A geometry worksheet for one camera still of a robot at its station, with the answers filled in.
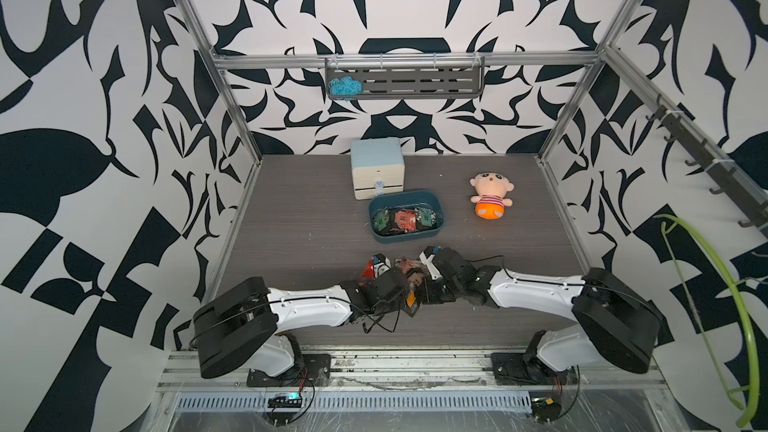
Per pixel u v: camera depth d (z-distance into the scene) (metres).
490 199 1.01
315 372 0.74
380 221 0.98
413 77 0.94
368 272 0.89
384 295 0.65
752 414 0.51
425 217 1.00
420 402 0.65
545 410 0.70
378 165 0.97
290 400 0.73
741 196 0.54
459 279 0.67
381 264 0.77
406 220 0.97
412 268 0.90
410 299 0.85
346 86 0.91
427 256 0.82
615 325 0.43
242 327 0.43
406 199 1.01
